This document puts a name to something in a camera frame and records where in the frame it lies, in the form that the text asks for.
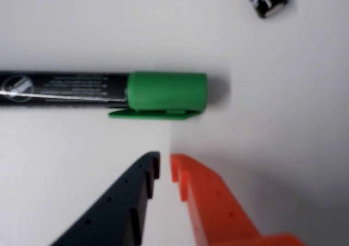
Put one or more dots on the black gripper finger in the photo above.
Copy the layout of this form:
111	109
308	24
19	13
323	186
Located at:
114	210

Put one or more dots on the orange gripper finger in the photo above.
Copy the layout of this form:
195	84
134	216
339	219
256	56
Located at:
215	210

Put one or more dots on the green capped black marker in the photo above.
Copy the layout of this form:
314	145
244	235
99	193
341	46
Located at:
166	93

